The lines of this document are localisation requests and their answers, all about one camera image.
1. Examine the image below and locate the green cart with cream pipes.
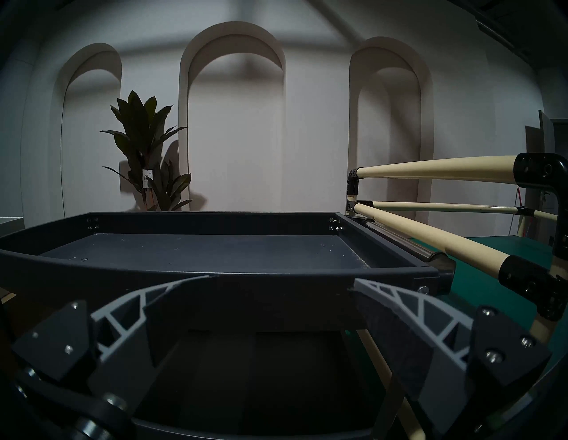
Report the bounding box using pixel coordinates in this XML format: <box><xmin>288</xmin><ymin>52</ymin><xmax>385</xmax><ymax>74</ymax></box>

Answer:
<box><xmin>346</xmin><ymin>153</ymin><xmax>568</xmax><ymax>440</ymax></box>

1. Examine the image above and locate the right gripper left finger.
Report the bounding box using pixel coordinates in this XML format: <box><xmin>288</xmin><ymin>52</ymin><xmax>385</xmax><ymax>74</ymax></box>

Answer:
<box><xmin>11</xmin><ymin>275</ymin><xmax>218</xmax><ymax>413</ymax></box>

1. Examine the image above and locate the black metal shelf cart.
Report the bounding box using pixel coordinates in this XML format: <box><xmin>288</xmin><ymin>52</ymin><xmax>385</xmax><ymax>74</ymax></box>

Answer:
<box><xmin>0</xmin><ymin>212</ymin><xmax>455</xmax><ymax>440</ymax></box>

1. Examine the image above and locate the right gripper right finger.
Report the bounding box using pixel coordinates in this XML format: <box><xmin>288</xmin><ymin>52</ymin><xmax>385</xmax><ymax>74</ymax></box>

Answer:
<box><xmin>348</xmin><ymin>278</ymin><xmax>553</xmax><ymax>437</ymax></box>

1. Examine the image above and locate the dark grey door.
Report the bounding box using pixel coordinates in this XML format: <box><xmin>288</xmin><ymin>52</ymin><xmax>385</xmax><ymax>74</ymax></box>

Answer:
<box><xmin>526</xmin><ymin>111</ymin><xmax>568</xmax><ymax>240</ymax></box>

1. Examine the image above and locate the tall green potted plant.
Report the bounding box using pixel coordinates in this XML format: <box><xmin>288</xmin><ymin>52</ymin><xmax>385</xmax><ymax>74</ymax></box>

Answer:
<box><xmin>101</xmin><ymin>90</ymin><xmax>193</xmax><ymax>212</ymax></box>

